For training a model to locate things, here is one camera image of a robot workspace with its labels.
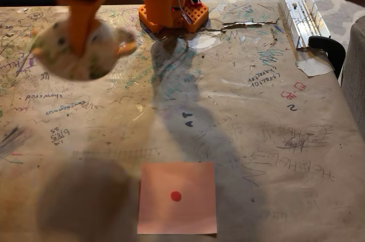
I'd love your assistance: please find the white plush toy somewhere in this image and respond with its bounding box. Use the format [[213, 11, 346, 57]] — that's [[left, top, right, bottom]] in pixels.
[[29, 19, 138, 82]]

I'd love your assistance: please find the pink square sticky note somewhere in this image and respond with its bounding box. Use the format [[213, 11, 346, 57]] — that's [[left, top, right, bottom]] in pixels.
[[136, 162, 218, 236]]

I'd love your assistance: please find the white torn paper scrap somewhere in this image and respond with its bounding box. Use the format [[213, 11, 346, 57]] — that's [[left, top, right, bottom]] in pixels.
[[295, 57, 335, 78]]

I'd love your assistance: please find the black curved chair armrest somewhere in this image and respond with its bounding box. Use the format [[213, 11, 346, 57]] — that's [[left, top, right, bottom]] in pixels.
[[307, 35, 347, 80]]

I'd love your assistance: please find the grey upholstered seat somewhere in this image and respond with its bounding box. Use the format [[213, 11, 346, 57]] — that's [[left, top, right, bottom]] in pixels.
[[340, 15, 365, 146]]

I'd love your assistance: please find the white red servo cable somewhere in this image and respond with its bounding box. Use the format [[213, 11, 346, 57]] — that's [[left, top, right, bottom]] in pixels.
[[175, 0, 191, 25]]

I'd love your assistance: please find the aluminium channel rail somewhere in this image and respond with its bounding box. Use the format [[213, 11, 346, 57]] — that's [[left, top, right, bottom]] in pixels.
[[278, 0, 332, 51]]

